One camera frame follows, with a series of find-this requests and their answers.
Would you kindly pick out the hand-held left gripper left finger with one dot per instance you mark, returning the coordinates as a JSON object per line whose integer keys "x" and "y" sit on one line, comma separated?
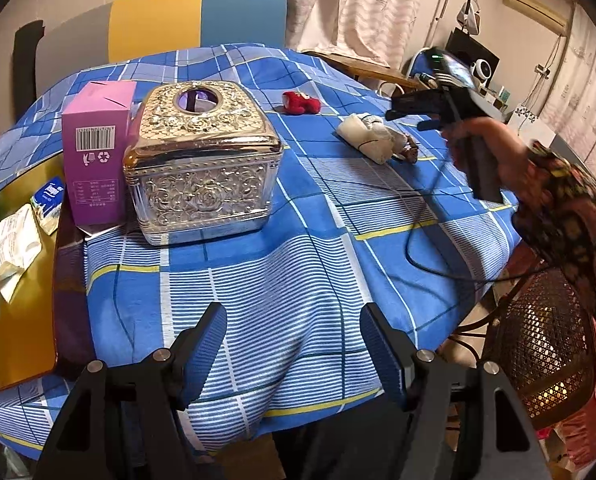
{"x": 205, "y": 355}

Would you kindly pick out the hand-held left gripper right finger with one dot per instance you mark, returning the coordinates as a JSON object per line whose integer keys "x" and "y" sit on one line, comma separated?
{"x": 385, "y": 360}

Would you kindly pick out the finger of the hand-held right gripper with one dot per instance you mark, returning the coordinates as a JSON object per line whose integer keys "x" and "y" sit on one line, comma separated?
{"x": 433, "y": 125}
{"x": 415, "y": 105}

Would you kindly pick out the beige sock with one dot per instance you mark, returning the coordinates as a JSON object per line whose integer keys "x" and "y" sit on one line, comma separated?
{"x": 363, "y": 137}

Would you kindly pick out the small red plush toy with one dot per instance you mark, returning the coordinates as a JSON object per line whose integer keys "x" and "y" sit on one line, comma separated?
{"x": 302, "y": 102}

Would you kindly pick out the gold metal tray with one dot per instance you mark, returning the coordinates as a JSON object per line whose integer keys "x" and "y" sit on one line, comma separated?
{"x": 18, "y": 340}

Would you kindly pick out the blue white tissue pack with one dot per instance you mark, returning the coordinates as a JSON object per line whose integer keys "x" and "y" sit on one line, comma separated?
{"x": 49, "y": 205}

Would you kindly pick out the person's right forearm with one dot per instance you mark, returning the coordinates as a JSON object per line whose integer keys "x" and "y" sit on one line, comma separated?
{"x": 568, "y": 220}

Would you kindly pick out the person's right hand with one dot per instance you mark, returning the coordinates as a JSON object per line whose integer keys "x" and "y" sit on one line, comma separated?
{"x": 508, "y": 155}

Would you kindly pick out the white desk fan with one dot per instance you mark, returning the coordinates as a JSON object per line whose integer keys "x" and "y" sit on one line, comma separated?
{"x": 482, "y": 70}

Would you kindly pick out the black monitor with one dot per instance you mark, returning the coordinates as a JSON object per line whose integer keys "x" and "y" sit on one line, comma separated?
{"x": 478, "y": 52}

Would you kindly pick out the blue folding chair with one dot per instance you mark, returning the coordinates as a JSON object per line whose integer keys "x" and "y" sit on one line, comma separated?
{"x": 420, "y": 62}

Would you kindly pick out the wooden side table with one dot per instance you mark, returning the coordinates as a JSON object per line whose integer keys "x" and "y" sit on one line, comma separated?
{"x": 368, "y": 72}

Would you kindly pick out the white garment steamer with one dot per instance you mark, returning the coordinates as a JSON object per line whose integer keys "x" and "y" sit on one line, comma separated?
{"x": 465, "y": 5}

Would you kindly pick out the blue plaid tablecloth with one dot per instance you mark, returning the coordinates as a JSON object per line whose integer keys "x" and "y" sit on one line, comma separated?
{"x": 303, "y": 260}

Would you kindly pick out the pale window curtain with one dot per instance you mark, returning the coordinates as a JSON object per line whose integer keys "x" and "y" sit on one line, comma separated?
{"x": 583, "y": 80}

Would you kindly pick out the ship print curtain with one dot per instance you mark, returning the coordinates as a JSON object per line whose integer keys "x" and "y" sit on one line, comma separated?
{"x": 328, "y": 5}

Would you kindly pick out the gold ornate tissue box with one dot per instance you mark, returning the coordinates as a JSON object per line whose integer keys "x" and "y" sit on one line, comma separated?
{"x": 203, "y": 160}

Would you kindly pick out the pink cloth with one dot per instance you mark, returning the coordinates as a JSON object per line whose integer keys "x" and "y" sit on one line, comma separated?
{"x": 593, "y": 410}

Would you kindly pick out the pink cardboard box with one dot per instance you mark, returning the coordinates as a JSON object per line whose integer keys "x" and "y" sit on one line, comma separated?
{"x": 95, "y": 160}

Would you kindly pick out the grey yellow blue chair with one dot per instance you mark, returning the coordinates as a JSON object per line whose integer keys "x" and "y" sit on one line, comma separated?
{"x": 153, "y": 25}

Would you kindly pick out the black upright roll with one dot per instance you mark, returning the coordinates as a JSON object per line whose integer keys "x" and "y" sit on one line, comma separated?
{"x": 28, "y": 65}

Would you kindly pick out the wall air conditioner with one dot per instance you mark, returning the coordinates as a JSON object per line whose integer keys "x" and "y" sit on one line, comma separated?
{"x": 535, "y": 12}

